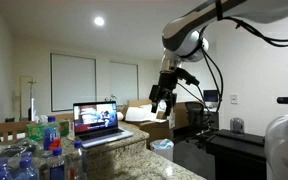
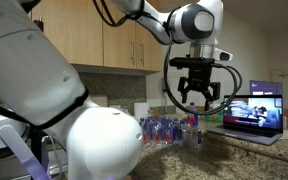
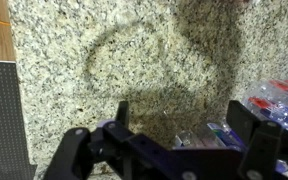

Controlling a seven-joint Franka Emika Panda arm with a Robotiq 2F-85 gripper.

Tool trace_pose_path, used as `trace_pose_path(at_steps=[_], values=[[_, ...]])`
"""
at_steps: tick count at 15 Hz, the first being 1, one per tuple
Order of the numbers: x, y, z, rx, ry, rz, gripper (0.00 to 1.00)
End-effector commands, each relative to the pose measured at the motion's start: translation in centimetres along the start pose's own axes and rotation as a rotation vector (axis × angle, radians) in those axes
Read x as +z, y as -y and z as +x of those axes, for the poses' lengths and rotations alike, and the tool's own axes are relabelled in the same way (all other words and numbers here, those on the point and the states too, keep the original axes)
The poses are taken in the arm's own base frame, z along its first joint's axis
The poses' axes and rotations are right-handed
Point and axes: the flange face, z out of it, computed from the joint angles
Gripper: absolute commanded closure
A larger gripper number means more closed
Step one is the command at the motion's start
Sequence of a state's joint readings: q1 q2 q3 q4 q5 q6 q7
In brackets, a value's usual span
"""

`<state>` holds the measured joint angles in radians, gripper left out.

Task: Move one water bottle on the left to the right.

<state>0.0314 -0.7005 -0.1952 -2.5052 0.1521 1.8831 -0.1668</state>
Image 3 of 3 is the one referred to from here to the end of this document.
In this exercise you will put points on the black perforated panel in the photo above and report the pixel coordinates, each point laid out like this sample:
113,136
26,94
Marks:
14,161

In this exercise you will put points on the plastic-wrapped water bottle pack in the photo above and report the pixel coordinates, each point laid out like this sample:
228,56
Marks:
218,148

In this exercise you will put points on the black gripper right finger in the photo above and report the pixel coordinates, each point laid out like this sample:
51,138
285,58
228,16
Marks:
262,139

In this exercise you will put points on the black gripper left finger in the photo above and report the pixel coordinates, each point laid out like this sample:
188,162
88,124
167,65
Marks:
80,149

